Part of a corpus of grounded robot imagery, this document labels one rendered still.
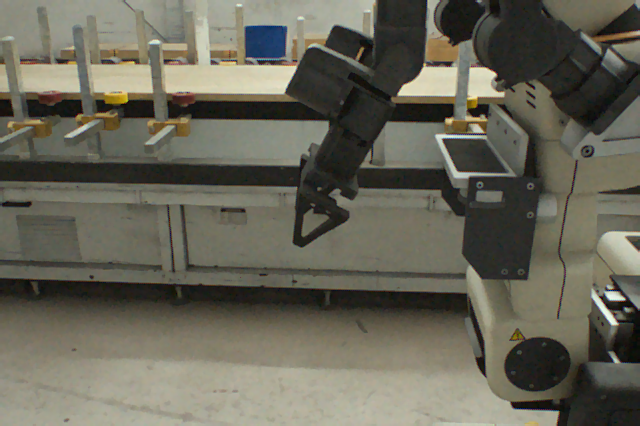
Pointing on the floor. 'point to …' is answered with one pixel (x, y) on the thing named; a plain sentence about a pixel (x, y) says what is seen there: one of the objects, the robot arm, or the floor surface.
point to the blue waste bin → (266, 41)
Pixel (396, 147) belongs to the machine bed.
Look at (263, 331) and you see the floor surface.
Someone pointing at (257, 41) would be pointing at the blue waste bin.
